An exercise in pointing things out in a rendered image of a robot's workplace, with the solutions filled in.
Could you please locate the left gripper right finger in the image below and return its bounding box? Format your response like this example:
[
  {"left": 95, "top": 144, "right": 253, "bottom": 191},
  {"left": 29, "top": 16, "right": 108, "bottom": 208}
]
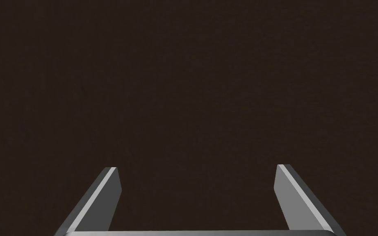
[{"left": 273, "top": 164, "right": 346, "bottom": 235}]

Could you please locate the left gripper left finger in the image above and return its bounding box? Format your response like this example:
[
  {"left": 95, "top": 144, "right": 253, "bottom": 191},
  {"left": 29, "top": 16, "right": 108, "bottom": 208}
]
[{"left": 55, "top": 167, "right": 122, "bottom": 235}]

